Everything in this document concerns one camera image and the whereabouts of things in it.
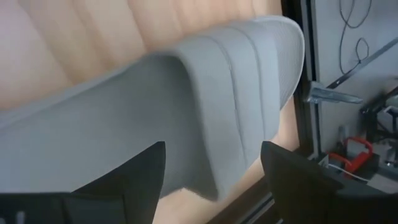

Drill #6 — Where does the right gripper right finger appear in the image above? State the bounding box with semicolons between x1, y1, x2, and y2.
260;141;343;224

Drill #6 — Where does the black looped floor cable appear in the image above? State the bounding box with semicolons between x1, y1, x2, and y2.
338;0;373;75

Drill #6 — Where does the red and black cart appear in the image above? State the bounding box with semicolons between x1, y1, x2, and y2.
328;135;382;180

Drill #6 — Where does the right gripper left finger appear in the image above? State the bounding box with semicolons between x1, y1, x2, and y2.
73;141;167;224

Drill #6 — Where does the gray rubber slide sandal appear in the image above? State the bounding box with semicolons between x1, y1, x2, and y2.
0;15;305;202

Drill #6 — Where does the gray metal clamp post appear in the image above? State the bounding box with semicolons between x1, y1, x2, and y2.
303;80;364;105

